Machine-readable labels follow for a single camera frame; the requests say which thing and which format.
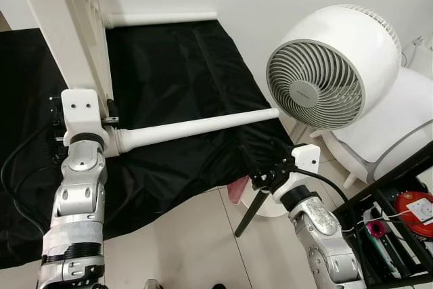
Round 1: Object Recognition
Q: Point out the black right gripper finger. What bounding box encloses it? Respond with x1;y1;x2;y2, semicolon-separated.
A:
269;139;296;166
240;143;270;183

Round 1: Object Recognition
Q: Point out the white plastic children table top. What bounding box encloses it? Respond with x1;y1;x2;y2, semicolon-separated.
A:
12;0;114;122

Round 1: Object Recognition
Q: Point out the red white plastic item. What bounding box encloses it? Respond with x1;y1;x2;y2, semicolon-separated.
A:
227;175;251;206

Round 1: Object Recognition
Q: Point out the black metal table leg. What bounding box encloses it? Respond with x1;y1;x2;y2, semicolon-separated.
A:
233;187;273;240

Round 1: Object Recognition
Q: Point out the black table cloth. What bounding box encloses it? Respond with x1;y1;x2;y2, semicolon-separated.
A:
0;20;296;269

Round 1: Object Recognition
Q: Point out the black metal rack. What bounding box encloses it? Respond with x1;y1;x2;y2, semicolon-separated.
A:
334;143;433;288

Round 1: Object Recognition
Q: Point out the white rounded plastic seat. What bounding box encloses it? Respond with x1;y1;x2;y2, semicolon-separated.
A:
323;66;433;190

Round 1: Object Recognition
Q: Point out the white standing fan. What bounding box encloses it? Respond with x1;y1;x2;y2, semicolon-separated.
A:
249;3;403;219

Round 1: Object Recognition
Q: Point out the magenta grey hair dryer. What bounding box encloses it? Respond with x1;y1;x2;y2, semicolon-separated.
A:
361;208;394;277

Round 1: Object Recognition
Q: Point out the red round device white label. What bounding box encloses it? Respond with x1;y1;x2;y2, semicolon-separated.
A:
393;190;433;240

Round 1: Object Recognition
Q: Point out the grey left robot foot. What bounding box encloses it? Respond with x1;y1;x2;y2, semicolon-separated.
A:
141;278;164;289

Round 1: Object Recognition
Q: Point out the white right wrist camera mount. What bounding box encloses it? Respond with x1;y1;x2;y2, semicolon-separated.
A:
273;143;321;203

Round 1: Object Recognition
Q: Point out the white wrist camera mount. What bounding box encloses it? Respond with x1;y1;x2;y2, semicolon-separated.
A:
60;89;110;146
273;143;321;203

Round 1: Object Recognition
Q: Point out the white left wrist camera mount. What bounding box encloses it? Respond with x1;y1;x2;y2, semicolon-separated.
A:
60;89;110;146

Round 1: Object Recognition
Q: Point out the thin white cable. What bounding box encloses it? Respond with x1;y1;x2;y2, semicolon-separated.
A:
338;209;421;234

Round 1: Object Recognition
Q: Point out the thin black floor cable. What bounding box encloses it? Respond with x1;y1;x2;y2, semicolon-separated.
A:
401;40;417;68

